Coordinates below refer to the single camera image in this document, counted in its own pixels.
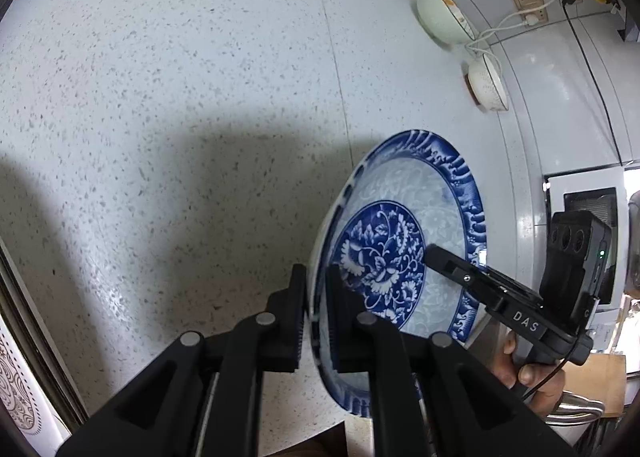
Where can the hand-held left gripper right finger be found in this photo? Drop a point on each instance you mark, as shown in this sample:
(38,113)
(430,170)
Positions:
(345,327)

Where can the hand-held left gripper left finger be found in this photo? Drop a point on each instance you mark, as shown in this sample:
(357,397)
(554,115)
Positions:
(287,332)

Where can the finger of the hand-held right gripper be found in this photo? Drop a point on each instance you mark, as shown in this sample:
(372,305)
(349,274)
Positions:
(475,279)

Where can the blue floral bowl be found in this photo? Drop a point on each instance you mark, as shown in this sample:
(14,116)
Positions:
(395,217)

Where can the small white bowl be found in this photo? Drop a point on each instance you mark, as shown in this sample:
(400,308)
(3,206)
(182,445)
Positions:
(485,87)

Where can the orange flower bowl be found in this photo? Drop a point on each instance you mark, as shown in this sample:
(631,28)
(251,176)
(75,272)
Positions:
(440,17)

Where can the person's right hand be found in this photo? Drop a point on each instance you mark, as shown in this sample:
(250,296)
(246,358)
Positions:
(542,387)

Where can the built-in black oven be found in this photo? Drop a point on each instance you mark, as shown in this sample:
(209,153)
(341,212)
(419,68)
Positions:
(590,202)

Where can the steel sink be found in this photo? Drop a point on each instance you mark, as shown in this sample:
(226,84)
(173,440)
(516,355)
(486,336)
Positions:
(575,404)

